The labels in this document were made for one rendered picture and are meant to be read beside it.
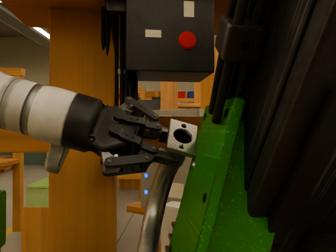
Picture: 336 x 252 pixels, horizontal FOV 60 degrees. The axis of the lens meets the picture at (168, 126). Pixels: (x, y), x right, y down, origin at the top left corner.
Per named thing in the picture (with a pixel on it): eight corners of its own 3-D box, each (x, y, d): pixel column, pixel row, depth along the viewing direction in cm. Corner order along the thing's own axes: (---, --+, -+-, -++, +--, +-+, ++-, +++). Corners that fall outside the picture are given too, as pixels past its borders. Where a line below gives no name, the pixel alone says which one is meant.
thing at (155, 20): (215, 72, 56) (215, -6, 56) (125, 69, 53) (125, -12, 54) (200, 82, 68) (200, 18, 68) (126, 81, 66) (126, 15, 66)
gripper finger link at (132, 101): (123, 97, 43) (153, 121, 41) (132, 93, 44) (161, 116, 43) (120, 110, 45) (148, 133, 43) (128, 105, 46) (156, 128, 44)
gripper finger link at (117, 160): (100, 170, 37) (143, 161, 40) (104, 182, 36) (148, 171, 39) (103, 157, 35) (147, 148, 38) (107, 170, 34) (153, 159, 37)
